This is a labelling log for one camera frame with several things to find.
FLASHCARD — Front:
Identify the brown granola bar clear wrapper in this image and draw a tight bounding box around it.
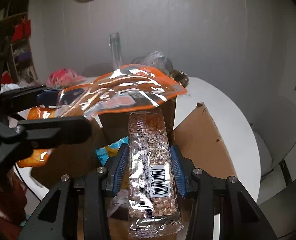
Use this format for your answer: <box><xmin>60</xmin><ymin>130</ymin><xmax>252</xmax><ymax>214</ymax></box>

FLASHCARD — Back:
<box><xmin>128</xmin><ymin>112</ymin><xmax>183</xmax><ymax>239</ymax></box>

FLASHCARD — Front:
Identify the orange transparent snack bag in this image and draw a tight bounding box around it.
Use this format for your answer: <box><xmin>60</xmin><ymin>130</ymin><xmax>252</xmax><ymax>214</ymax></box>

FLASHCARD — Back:
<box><xmin>16</xmin><ymin>64</ymin><xmax>189</xmax><ymax>169</ymax></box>

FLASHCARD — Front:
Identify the blue yellow snack packet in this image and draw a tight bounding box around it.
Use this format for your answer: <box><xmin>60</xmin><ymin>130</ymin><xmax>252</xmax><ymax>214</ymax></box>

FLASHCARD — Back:
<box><xmin>95</xmin><ymin>137</ymin><xmax>128</xmax><ymax>166</ymax></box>

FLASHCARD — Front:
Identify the brown cardboard box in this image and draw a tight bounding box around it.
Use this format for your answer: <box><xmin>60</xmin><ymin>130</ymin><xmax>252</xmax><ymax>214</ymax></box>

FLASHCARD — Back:
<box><xmin>31</xmin><ymin>97</ymin><xmax>239</xmax><ymax>240</ymax></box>

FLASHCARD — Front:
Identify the pink snack bag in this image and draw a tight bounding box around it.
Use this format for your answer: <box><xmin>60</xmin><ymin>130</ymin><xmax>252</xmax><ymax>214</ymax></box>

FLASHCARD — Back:
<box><xmin>46</xmin><ymin>68</ymin><xmax>86</xmax><ymax>88</ymax></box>

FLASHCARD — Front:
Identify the wooden shelf with items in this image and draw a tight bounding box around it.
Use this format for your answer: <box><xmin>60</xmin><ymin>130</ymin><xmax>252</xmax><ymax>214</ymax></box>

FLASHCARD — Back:
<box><xmin>0</xmin><ymin>0</ymin><xmax>38</xmax><ymax>83</ymax></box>

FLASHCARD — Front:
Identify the gold foil wrapper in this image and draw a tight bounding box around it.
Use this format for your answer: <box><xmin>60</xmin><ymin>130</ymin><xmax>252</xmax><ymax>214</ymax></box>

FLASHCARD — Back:
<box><xmin>169</xmin><ymin>70</ymin><xmax>189</xmax><ymax>87</ymax></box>

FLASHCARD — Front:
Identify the grey dining chair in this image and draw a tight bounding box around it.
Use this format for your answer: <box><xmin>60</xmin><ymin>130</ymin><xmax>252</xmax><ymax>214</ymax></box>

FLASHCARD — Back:
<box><xmin>251</xmin><ymin>96</ymin><xmax>296</xmax><ymax>180</ymax></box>

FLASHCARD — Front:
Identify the crumpled clear plastic bag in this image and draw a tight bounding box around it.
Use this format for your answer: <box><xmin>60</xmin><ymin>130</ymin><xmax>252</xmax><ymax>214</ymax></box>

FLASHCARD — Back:
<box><xmin>131</xmin><ymin>51</ymin><xmax>173</xmax><ymax>76</ymax></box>

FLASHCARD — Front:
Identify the clear tall glass vase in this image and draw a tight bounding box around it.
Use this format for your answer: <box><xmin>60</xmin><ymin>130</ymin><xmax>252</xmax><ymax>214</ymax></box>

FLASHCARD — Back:
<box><xmin>109</xmin><ymin>32</ymin><xmax>122</xmax><ymax>70</ymax></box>

